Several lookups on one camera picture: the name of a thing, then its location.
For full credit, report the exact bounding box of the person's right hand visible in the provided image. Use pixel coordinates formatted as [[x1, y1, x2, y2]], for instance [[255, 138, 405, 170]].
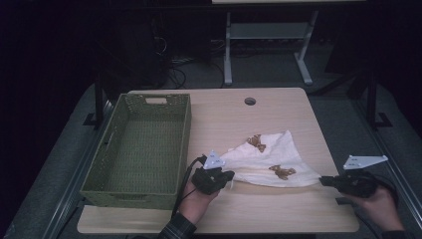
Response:
[[342, 186, 406, 232]]

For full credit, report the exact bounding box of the black metal stand post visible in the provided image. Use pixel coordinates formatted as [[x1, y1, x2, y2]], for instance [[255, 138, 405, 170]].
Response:
[[83, 71, 107, 130], [364, 71, 394, 130]]

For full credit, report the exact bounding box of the aluminium rail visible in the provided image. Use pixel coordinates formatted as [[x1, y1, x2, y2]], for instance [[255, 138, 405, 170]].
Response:
[[41, 99, 115, 239], [351, 99, 422, 230]]

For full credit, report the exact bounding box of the green woven basket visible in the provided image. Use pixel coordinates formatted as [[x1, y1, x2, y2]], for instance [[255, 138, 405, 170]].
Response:
[[79, 93, 193, 211]]

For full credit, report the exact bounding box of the left hand-held gripper black cable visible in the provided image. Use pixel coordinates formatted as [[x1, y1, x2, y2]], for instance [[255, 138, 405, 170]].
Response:
[[171, 154, 207, 218]]

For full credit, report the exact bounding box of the hand-held gripper black cable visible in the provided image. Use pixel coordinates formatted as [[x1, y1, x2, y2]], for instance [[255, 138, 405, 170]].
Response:
[[371, 175, 399, 207], [171, 154, 207, 218]]

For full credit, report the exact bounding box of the person's left hand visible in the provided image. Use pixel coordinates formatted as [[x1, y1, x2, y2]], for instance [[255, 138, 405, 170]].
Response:
[[178, 181, 220, 225]]

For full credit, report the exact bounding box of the tangle of black floor cables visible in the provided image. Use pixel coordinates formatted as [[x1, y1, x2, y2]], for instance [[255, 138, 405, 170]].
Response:
[[167, 58, 227, 89]]

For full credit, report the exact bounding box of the white metal table frame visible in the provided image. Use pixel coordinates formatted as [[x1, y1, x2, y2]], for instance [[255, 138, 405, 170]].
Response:
[[223, 9, 319, 87]]

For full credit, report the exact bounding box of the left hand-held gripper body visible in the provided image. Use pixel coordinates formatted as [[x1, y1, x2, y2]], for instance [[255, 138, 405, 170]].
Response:
[[191, 149, 226, 195]]

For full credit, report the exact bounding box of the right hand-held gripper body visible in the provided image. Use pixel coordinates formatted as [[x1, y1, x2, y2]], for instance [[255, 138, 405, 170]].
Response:
[[335, 154, 389, 199]]

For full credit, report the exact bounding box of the white cloth with brown print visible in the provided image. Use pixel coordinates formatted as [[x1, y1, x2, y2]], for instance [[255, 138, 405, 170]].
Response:
[[220, 129, 322, 188]]

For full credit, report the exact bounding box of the right hand-held gripper black cable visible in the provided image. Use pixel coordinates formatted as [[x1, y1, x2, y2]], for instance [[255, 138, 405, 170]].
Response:
[[371, 175, 399, 207]]

